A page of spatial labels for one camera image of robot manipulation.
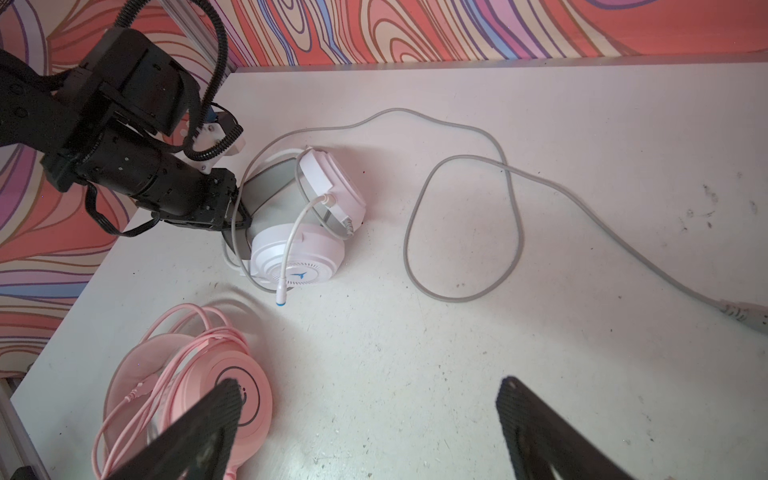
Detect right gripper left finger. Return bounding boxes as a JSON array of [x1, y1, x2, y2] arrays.
[[109, 379, 243, 479]]

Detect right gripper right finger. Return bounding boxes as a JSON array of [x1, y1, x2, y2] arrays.
[[495, 376, 630, 479]]

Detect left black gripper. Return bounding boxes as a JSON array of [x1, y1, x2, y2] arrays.
[[42, 27, 251, 237]]

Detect pink headphones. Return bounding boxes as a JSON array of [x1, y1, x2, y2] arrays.
[[91, 303, 273, 479]]

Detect white headphones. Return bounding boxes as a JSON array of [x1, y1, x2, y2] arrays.
[[222, 148, 367, 306]]

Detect grey headphone cable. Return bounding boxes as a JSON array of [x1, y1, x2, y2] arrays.
[[229, 107, 768, 335]]

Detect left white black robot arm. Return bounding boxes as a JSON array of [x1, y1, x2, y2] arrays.
[[1, 27, 252, 237]]

